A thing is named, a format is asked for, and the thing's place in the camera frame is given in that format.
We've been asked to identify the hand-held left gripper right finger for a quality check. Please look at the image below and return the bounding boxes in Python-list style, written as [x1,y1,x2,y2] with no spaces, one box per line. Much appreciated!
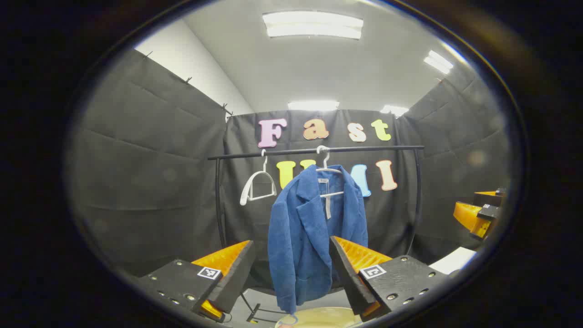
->
[329,236,449,323]

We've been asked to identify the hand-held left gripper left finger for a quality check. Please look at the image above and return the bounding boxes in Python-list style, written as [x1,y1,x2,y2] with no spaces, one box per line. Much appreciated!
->
[137,240,256,323]

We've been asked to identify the cream laundry hamper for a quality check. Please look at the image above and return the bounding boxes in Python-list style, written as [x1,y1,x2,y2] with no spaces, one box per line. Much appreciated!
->
[275,307,363,328]

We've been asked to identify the blue corduroy jacket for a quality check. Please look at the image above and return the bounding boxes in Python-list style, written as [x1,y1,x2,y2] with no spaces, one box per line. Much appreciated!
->
[267,164,368,316]

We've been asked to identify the white plastic hanger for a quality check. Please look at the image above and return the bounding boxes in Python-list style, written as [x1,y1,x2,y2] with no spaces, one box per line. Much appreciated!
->
[240,149,277,206]
[316,145,345,199]

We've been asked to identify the black metal clothes rack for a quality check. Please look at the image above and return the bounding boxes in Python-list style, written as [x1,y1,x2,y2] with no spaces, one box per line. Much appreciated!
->
[208,145,425,324]

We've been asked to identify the white flat panel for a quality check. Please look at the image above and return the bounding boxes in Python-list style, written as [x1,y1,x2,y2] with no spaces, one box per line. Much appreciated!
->
[428,246,477,275]

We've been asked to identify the black backdrop cloth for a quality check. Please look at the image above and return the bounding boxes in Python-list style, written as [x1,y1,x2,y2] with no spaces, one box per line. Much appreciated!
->
[68,48,513,292]

